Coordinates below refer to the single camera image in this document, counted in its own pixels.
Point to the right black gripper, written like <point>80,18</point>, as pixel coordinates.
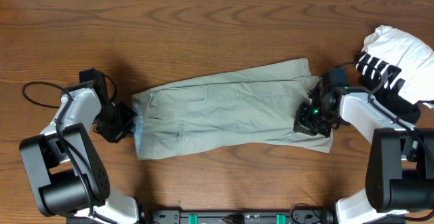
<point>302,123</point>

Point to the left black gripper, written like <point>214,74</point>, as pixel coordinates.
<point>116,136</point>

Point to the khaki shorts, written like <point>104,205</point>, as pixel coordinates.
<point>256,105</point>

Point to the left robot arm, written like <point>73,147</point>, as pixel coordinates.
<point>65,172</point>

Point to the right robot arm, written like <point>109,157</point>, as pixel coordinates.
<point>399,177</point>

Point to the black and white garment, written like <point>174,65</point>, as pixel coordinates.
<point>405,63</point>

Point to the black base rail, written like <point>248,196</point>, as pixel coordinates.
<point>297,215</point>

